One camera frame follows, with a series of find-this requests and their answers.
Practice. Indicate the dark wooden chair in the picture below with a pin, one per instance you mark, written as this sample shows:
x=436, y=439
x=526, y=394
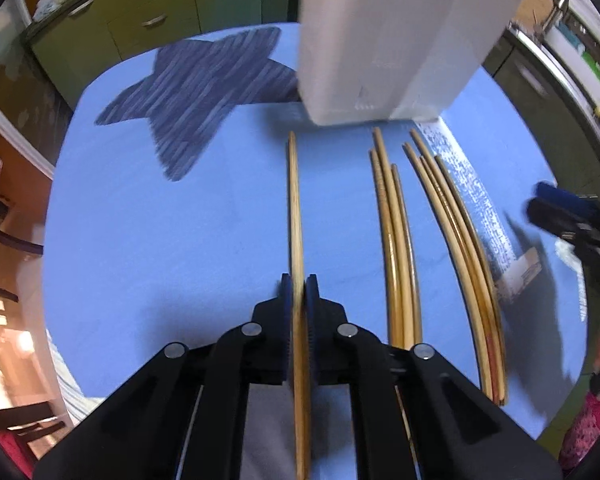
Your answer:
x=25, y=420
x=5, y=245

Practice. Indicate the single light bamboo chopstick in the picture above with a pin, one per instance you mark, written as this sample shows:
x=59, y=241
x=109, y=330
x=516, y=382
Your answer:
x=295, y=210

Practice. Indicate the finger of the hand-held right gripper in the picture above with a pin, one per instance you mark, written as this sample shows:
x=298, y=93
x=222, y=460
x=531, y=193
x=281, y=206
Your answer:
x=550, y=217
x=557, y=194

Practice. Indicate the tall steel faucet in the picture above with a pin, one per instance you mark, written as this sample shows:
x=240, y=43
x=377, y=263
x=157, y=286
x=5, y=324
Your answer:
x=560, y=5

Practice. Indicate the pink patterned clothing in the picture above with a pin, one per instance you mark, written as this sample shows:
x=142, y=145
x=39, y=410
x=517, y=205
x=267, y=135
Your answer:
x=592, y=425

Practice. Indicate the blue star print tablecloth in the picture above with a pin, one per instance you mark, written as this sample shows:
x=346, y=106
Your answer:
x=180, y=260

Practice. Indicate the green sink cabinet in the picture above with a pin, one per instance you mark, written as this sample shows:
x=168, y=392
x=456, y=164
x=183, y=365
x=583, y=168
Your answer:
x=535, y=85

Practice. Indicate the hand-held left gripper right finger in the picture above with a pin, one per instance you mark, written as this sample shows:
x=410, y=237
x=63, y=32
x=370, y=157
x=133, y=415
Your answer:
x=313, y=310

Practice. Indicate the green cabinet with drawers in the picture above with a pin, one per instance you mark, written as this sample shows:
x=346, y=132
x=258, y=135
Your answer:
x=145, y=15

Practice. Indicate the decorated sliding glass door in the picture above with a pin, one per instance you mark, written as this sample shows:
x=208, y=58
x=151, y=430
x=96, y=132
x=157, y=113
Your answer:
x=10, y=60

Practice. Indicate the white plastic utensil holder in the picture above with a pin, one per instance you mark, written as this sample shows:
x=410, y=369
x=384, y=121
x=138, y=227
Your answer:
x=380, y=35

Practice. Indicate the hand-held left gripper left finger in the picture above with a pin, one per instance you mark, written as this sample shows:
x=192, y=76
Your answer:
x=285, y=310

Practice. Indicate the clear plastic bag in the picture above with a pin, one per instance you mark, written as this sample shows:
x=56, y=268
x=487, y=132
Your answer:
x=50, y=7

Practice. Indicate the bunch of wooden chopsticks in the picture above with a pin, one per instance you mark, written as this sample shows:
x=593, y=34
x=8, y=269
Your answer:
x=395, y=260

